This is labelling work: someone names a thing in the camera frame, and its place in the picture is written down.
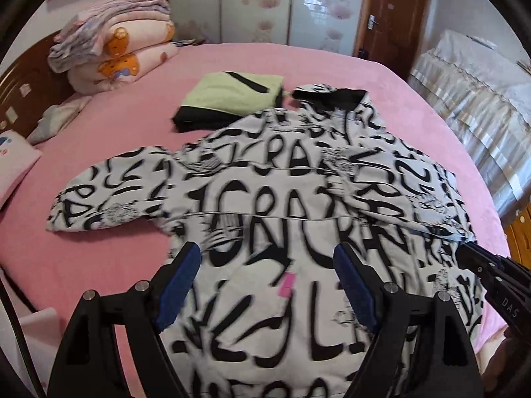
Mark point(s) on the wooden cabinet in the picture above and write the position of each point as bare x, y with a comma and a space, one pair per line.
520, 236

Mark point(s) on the brown wooden door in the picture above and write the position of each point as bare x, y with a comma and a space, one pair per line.
394, 20

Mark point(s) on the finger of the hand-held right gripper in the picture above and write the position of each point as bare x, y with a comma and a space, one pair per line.
481, 255
477, 275

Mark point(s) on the stack of folded blankets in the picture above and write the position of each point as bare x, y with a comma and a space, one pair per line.
108, 20

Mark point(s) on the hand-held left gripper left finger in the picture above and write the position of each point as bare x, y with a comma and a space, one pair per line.
179, 286

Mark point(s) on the folded pink bear-print quilt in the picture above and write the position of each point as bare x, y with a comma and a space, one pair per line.
124, 62

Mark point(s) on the pink pillow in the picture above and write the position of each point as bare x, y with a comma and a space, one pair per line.
14, 166

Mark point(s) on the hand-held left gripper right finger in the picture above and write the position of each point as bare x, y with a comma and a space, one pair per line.
354, 288

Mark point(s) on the person's right hand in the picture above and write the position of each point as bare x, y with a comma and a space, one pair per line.
508, 352

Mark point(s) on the wooden headboard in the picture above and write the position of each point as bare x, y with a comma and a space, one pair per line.
33, 87

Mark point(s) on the floral sliding-door wardrobe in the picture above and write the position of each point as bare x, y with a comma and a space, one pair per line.
257, 4

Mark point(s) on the pink bed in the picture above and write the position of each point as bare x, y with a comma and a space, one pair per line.
124, 257

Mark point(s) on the white lace-covered furniture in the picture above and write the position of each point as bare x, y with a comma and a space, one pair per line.
481, 91

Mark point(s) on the folded green and black garment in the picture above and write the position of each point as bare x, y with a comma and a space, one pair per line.
232, 95

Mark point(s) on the grey white crumpled cloth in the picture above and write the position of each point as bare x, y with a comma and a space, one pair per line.
58, 118

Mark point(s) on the white black-lettered print jacket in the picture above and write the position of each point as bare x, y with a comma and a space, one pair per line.
290, 224

